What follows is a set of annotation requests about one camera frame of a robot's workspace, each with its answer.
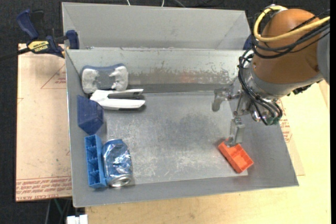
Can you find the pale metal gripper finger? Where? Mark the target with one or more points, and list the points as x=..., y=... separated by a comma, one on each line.
x=237, y=131
x=219, y=98

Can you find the orange plastic block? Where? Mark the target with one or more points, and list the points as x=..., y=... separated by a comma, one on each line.
x=237, y=157

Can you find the grey metal bin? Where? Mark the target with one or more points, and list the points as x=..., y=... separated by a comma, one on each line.
x=170, y=126

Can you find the white stapler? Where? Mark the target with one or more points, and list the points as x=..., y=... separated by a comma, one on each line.
x=118, y=104

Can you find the blue and white sponge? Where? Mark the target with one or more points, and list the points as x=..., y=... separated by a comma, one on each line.
x=103, y=78

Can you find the crushed blue drink can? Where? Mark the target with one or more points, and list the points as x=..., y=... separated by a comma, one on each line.
x=117, y=162

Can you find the dark blue wedge block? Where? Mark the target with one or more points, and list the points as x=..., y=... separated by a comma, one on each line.
x=89, y=115

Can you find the blue ribbed plastic block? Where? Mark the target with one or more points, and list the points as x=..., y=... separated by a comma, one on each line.
x=94, y=162

